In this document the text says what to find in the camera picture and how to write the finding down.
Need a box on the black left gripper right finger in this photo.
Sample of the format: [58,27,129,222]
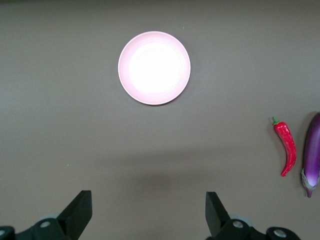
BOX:
[205,191,268,240]

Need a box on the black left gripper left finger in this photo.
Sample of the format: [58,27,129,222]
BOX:
[14,190,93,240]

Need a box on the red chili pepper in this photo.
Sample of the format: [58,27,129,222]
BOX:
[271,116,298,178]

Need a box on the purple eggplant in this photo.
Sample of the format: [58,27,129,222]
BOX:
[300,111,320,199]

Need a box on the pink round plate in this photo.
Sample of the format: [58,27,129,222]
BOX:
[117,30,192,107]

